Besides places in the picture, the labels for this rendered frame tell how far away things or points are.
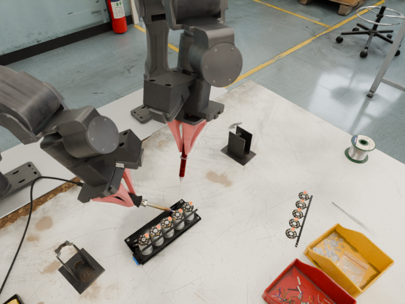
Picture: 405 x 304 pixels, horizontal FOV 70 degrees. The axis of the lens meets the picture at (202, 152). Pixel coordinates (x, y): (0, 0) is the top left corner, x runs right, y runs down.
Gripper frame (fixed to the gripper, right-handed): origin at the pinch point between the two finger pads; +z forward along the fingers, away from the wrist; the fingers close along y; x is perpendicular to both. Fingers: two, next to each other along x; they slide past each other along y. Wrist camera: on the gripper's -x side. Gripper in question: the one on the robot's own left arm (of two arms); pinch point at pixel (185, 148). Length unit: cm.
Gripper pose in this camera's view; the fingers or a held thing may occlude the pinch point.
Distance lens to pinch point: 53.2
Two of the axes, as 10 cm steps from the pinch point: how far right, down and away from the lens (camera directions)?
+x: 4.4, -3.8, 8.1
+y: 8.9, 3.2, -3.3
